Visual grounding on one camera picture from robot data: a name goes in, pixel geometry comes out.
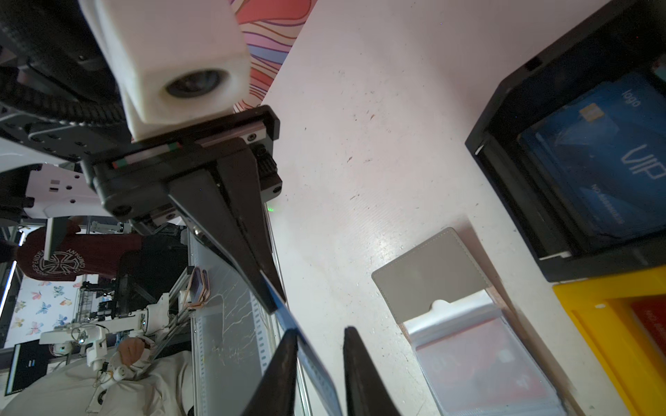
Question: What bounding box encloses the yellow plastic bin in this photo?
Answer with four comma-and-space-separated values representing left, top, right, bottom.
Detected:
553, 266, 665, 415

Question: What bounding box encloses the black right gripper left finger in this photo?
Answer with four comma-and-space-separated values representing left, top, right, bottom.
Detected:
242, 329, 298, 416

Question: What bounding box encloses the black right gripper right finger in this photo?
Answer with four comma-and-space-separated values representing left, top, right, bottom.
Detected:
343, 327, 400, 416

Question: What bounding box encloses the person in white shirt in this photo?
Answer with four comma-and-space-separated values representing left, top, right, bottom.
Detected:
1, 337, 195, 415

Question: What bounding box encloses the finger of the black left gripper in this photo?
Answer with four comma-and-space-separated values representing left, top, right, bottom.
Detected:
168, 150, 284, 313

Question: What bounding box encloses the red VIP card in bin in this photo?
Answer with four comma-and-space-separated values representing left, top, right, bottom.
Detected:
631, 295, 665, 355

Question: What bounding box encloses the black plastic bin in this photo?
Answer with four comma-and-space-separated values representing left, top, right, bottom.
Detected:
466, 1, 665, 282

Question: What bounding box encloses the blue VIP card in bin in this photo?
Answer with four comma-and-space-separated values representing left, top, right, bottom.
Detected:
517, 71, 665, 240

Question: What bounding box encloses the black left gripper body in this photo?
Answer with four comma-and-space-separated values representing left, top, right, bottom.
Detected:
0, 103, 284, 235

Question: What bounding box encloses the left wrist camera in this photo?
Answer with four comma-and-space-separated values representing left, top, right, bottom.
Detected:
79, 1, 251, 141

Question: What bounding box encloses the blue vip card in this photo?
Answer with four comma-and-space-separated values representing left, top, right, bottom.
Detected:
517, 71, 665, 240
261, 271, 343, 416

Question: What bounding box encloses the aluminium front rail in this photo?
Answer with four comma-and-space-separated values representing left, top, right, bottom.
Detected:
188, 233, 282, 415

